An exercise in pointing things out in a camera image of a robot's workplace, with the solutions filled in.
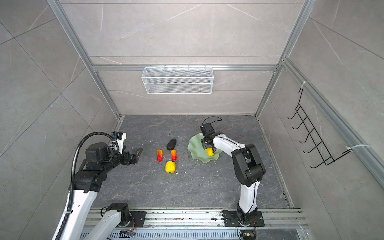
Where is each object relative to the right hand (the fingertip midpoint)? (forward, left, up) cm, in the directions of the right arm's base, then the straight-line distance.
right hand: (210, 140), depth 99 cm
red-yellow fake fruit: (-9, +33, -2) cm, 34 cm away
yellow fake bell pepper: (-19, +25, +1) cm, 32 cm away
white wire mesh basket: (+33, +21, +26) cm, 47 cm away
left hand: (-17, +41, +22) cm, 49 cm away
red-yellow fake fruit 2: (-9, +24, -3) cm, 26 cm away
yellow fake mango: (-9, +1, 0) cm, 9 cm away
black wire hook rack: (-24, -44, +26) cm, 57 cm away
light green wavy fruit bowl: (-5, +11, -3) cm, 12 cm away
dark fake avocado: (-2, +26, -1) cm, 26 cm away
